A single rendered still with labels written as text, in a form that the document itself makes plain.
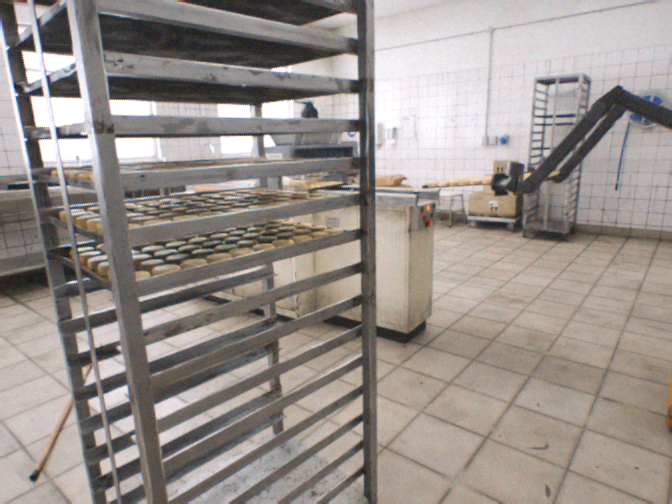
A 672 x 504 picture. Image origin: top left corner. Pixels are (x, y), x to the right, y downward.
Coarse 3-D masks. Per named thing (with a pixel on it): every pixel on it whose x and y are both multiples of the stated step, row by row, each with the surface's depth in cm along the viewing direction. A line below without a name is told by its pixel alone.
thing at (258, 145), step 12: (252, 108) 135; (252, 144) 139; (264, 144) 139; (264, 156) 140; (264, 180) 141; (264, 264) 147; (264, 288) 150; (264, 312) 153; (276, 360) 157; (276, 384) 158; (276, 432) 163
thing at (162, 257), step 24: (168, 240) 108; (192, 240) 107; (216, 240) 110; (240, 240) 107; (264, 240) 105; (288, 240) 104; (96, 264) 90; (144, 264) 87; (168, 264) 86; (192, 264) 86
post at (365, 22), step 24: (360, 0) 100; (360, 24) 101; (360, 48) 102; (360, 72) 104; (360, 96) 105; (360, 120) 106; (360, 144) 108; (360, 168) 109; (360, 192) 111; (360, 216) 113; (360, 240) 114
